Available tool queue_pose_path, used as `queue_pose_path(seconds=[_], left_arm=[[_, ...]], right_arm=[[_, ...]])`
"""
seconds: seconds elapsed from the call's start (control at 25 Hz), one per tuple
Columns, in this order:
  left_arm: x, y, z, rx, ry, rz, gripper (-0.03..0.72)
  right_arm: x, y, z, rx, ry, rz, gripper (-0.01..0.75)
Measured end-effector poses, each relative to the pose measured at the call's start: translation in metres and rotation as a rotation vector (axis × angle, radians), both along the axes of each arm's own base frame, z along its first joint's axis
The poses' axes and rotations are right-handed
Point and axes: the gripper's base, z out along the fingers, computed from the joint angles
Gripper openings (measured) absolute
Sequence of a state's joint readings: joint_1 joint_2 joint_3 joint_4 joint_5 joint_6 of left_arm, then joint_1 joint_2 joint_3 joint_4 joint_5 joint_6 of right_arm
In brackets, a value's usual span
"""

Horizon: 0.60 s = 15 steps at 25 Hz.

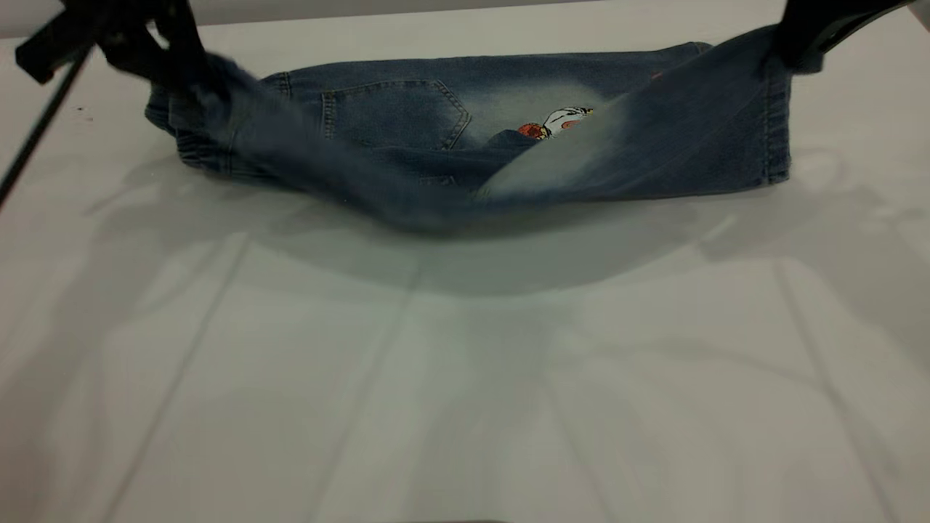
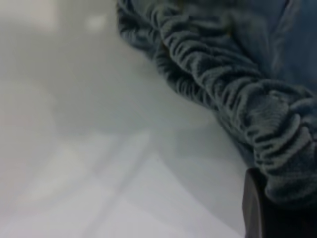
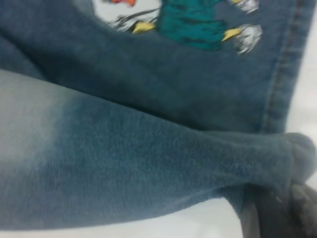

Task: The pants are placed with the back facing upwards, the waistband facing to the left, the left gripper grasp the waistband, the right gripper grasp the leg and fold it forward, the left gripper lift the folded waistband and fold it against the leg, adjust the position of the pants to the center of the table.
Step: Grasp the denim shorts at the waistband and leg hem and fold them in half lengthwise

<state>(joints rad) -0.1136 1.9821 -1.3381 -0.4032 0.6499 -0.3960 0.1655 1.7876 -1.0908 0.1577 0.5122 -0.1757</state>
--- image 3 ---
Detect blue denim shorts with cartoon print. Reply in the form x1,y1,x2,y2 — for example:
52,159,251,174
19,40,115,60
0,0,317,238

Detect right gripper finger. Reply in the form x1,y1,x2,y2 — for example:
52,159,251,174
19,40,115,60
240,183,317,238

